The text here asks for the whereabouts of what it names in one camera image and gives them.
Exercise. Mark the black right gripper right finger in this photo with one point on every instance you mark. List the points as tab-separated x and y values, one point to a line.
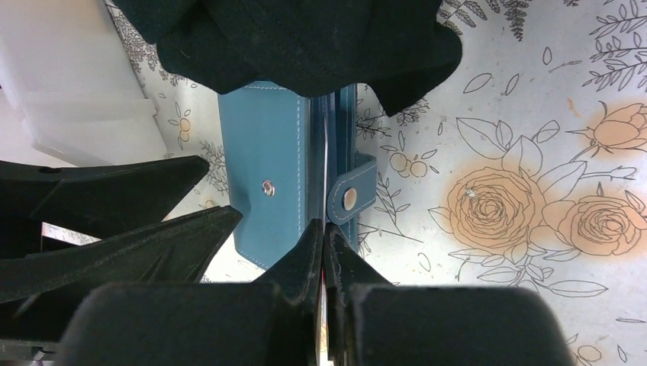
374	322

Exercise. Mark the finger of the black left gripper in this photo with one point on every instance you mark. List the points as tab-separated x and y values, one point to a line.
99	201
180	249

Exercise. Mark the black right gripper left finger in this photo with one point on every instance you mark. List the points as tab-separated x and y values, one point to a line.
269	321

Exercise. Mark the blue leather card holder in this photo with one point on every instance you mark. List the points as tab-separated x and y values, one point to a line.
273	143

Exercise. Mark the white plastic card box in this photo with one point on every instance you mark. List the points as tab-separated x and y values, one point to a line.
69	80

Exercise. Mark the black crumpled cloth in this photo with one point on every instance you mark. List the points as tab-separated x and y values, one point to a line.
313	48

